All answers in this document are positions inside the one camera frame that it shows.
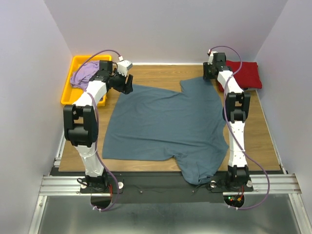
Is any blue-grey t-shirt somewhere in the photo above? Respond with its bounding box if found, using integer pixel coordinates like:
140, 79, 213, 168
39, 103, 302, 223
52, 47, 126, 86
102, 78, 228, 185

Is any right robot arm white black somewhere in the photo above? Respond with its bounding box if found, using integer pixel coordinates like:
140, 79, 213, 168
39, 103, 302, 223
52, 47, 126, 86
203, 50, 251, 188

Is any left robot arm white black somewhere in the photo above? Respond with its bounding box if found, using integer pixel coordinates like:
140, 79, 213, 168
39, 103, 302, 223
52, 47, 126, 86
63, 59, 133, 193

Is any lilac t-shirt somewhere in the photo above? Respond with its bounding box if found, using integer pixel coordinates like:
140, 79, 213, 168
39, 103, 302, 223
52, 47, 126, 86
70, 60, 99, 90

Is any folded red t-shirt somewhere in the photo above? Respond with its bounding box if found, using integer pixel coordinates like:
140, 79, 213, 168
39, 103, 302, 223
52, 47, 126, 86
217, 60, 262, 92

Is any yellow plastic tray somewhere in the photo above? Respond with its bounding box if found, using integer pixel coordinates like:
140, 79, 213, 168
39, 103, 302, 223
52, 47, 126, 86
60, 54, 112, 107

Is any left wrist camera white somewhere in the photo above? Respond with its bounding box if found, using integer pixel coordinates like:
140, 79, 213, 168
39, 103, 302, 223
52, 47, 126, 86
117, 60, 133, 77

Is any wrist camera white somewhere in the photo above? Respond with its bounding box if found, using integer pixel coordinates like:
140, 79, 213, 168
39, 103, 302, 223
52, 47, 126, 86
207, 49, 218, 65
117, 60, 133, 77

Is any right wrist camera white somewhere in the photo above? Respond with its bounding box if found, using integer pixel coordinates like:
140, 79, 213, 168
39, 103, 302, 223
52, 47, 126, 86
207, 49, 218, 65

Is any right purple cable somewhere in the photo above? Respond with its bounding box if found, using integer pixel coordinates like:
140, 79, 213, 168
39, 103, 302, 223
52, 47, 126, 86
207, 45, 271, 212

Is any purple cable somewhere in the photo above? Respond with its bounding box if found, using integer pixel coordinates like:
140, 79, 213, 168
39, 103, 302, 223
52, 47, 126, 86
207, 45, 271, 212
73, 49, 124, 212

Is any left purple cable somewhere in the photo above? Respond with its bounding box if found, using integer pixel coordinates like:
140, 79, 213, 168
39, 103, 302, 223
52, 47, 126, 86
73, 49, 124, 212

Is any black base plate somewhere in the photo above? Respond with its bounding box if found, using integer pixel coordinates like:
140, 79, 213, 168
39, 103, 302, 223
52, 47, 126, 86
80, 171, 254, 204

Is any aluminium frame rail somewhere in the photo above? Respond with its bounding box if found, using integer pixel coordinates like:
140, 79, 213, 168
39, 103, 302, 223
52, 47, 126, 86
39, 107, 303, 195

